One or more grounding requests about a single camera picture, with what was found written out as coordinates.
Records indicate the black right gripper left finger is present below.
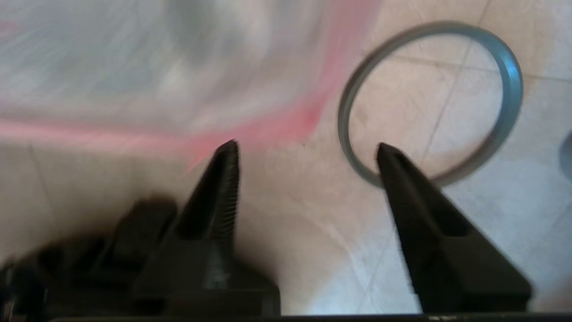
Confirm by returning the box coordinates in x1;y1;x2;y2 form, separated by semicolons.
132;139;281;316

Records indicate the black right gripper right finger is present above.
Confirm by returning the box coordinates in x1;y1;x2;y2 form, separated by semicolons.
376;142;533;314

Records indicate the grey bin retaining ring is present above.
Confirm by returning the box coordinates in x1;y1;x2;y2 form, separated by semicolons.
337;21;524;188

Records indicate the white red-print trash bag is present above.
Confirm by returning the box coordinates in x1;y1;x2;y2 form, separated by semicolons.
0;0;383;173

